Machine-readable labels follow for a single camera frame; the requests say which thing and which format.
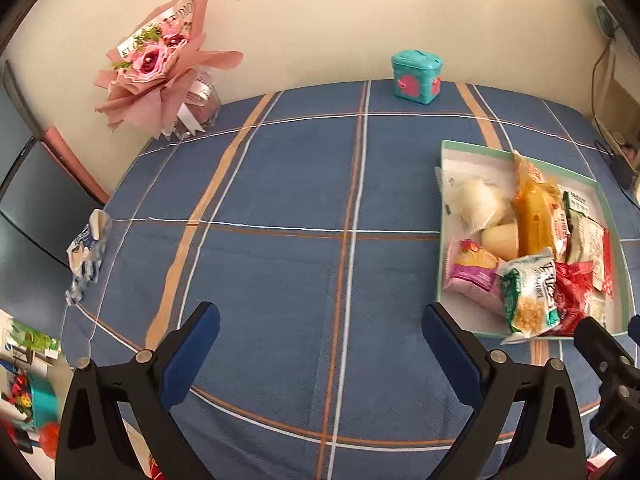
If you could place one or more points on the red patterned wafer packet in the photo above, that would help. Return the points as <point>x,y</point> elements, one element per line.
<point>607,282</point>

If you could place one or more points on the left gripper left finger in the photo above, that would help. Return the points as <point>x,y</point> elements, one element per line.
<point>93,441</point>

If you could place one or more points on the round jelly cup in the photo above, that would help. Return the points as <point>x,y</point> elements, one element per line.
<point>501,241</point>

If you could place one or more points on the black power adapter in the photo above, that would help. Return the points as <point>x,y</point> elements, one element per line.
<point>622,172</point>

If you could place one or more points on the green white oat snack packet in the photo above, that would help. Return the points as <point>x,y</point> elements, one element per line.
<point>528,286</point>

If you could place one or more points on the small red candy packet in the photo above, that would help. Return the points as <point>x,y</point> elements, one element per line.
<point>572,295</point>

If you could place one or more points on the teal toy box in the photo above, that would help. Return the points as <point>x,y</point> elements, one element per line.
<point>417,75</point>

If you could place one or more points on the blue plaid tablecloth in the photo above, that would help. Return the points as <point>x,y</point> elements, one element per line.
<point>311,218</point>

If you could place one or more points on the pink swiss roll packet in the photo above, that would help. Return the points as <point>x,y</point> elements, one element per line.
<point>472,271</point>

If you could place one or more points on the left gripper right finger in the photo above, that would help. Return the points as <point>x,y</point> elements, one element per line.
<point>548,442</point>

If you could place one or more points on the white tray green rim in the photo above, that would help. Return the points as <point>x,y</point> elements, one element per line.
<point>461,162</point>

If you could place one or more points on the pink flower bouquet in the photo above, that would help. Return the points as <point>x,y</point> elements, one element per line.
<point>154,69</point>

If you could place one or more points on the blue white tissue packet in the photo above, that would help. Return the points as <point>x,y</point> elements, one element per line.
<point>85,255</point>

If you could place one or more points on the white bun clear packet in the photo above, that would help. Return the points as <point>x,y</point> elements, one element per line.
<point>477,203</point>

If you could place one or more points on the white cream snack packet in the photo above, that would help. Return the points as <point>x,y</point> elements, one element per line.
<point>586,237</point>

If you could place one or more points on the yellow soft bread packet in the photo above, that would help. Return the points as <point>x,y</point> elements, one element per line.
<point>537,205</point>

